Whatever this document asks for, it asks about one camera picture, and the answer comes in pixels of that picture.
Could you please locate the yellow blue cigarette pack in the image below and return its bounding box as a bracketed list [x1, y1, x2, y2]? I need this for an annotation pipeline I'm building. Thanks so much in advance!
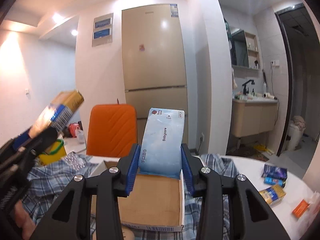
[28, 89, 84, 138]

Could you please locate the blue wet wipes pack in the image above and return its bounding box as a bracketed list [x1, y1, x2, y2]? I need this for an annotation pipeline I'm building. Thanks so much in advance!
[138, 108, 185, 179]

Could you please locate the beige round perforated disc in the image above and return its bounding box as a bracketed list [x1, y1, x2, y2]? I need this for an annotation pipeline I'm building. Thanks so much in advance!
[121, 226, 135, 240]

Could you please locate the person's left hand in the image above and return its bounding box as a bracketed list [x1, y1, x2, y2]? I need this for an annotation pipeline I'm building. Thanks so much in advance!
[14, 200, 36, 240]

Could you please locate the gold cigarette pack on table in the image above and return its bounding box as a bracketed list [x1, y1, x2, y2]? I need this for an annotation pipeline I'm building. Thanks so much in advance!
[259, 185, 286, 205]

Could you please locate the light blue small pack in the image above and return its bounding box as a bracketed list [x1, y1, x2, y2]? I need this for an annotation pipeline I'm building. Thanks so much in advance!
[264, 177, 286, 188]

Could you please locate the yellow bin green rim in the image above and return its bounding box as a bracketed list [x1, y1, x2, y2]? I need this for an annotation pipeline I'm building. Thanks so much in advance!
[39, 139, 67, 166]

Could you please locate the orange small box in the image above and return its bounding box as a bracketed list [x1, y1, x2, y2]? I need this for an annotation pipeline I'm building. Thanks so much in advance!
[292, 199, 310, 219]

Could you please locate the cardboard tray box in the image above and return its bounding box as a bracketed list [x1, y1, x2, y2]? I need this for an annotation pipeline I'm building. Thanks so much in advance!
[90, 159, 186, 233]

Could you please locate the dark blue small box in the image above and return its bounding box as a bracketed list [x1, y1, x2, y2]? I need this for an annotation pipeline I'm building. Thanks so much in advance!
[261, 164, 287, 180]

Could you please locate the orange chair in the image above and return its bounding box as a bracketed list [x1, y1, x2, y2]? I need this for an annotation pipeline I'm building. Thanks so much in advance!
[86, 104, 137, 158]

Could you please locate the red bag on floor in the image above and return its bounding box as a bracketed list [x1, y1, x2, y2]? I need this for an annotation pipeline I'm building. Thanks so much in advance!
[64, 122, 82, 138]

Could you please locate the blue plaid shirt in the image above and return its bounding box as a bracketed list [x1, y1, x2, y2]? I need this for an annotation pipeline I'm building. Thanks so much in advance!
[22, 154, 238, 239]

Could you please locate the white trash bin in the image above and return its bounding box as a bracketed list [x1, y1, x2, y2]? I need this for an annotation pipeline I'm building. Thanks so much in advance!
[286, 115, 305, 151]

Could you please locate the bathroom vanity cabinet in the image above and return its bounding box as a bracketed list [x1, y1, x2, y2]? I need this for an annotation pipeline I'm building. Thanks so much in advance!
[231, 99, 278, 138]

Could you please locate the white hair dryer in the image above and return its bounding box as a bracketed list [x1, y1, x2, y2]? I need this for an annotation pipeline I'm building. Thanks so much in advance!
[263, 93, 278, 100]

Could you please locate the black faucet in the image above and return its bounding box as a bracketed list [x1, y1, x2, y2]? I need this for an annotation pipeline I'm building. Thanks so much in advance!
[241, 79, 256, 95]

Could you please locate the beige refrigerator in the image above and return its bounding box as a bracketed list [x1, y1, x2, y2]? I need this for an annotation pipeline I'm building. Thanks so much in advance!
[121, 4, 188, 143]

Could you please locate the bathroom mirror cabinet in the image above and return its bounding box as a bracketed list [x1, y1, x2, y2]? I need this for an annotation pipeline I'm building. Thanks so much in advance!
[228, 27, 260, 69]

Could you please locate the wall electrical panel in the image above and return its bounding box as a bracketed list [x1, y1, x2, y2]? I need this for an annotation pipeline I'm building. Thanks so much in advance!
[92, 13, 113, 47]

